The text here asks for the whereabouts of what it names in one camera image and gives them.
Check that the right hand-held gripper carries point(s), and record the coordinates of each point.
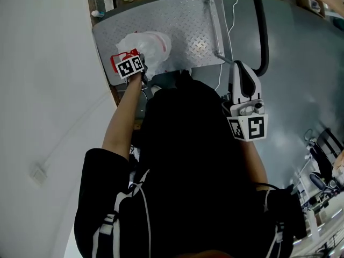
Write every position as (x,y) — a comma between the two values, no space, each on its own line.
(250,128)

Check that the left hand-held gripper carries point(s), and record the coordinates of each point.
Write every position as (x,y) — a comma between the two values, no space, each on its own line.
(129,67)

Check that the white plastic bag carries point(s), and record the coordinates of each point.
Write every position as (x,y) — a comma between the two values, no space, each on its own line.
(150,44)

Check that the metal diamond plate platform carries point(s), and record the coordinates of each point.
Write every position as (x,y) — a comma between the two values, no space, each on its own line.
(188,17)

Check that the person's left forearm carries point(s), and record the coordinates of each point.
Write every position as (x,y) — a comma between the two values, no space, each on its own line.
(121,122)

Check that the person's right forearm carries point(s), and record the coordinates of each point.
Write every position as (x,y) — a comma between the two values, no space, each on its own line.
(258,160)

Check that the small white bottle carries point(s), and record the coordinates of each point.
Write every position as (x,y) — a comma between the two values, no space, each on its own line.
(98,13)

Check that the person's black clothing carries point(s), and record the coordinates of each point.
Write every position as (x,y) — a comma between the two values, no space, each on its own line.
(193,157)

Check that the black slatted rack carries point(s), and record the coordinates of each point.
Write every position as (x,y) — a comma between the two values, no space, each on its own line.
(326,144)

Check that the black office chair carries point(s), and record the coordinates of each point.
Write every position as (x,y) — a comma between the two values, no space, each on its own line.
(317,181)

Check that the grey gripper-mounted camera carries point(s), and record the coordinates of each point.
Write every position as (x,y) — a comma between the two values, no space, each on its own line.
(252,108)

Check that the white wall switch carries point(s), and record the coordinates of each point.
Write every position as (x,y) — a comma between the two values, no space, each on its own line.
(39,174)

